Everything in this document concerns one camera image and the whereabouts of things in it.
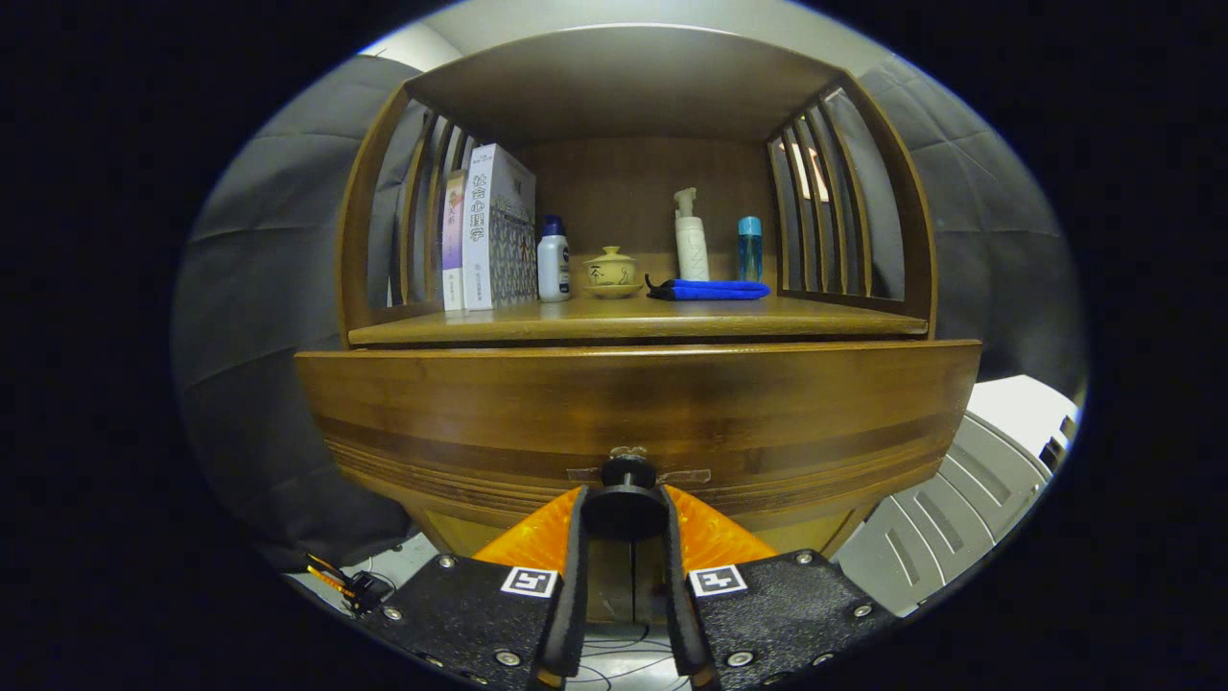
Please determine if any thin purple book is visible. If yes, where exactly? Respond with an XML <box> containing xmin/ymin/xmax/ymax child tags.
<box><xmin>441</xmin><ymin>169</ymin><xmax>468</xmax><ymax>311</ymax></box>

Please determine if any white bottle with blue cap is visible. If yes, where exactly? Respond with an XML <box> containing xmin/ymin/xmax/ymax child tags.
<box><xmin>536</xmin><ymin>215</ymin><xmax>573</xmax><ymax>303</ymax></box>

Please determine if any yellow lidded ceramic teacup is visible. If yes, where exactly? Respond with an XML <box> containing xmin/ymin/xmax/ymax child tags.
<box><xmin>582</xmin><ymin>246</ymin><xmax>644</xmax><ymax>299</ymax></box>

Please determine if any white storage cabinet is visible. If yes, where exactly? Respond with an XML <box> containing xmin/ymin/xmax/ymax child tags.
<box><xmin>830</xmin><ymin>374</ymin><xmax>1083</xmax><ymax>618</ymax></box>

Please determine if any thick white book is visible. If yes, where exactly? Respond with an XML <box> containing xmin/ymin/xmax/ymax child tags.
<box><xmin>461</xmin><ymin>144</ymin><xmax>538</xmax><ymax>311</ymax></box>

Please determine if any white pump bottle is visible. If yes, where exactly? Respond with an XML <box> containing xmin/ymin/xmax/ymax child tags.
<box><xmin>673</xmin><ymin>187</ymin><xmax>711</xmax><ymax>282</ymax></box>

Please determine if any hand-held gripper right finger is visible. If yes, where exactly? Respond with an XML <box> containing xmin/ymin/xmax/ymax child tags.
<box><xmin>660</xmin><ymin>485</ymin><xmax>898</xmax><ymax>690</ymax></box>

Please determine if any blue folded cloth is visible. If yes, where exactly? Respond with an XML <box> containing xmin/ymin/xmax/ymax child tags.
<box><xmin>646</xmin><ymin>274</ymin><xmax>771</xmax><ymax>302</ymax></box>

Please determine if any brown wooden countertop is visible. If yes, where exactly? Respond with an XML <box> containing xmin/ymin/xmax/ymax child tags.
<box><xmin>347</xmin><ymin>293</ymin><xmax>930</xmax><ymax>346</ymax></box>

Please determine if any brown wooden cabinet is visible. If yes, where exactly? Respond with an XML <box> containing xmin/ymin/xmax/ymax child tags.
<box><xmin>334</xmin><ymin>24</ymin><xmax>939</xmax><ymax>625</ymax></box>

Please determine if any brown wooden drawer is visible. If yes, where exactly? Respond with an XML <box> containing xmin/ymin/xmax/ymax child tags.
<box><xmin>295</xmin><ymin>340</ymin><xmax>982</xmax><ymax>538</ymax></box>

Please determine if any black drawer knob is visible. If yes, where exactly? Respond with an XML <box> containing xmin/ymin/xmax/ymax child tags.
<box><xmin>581</xmin><ymin>457</ymin><xmax>670</xmax><ymax>541</ymax></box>

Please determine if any teal transparent bottle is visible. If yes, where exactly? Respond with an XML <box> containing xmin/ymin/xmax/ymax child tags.
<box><xmin>737</xmin><ymin>216</ymin><xmax>764</xmax><ymax>283</ymax></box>

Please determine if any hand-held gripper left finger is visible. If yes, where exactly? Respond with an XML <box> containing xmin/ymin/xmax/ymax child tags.
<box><xmin>369</xmin><ymin>485</ymin><xmax>592</xmax><ymax>691</ymax></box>

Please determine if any orange black small object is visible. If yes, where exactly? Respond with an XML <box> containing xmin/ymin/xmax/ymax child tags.
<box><xmin>307</xmin><ymin>552</ymin><xmax>390</xmax><ymax>615</ymax></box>

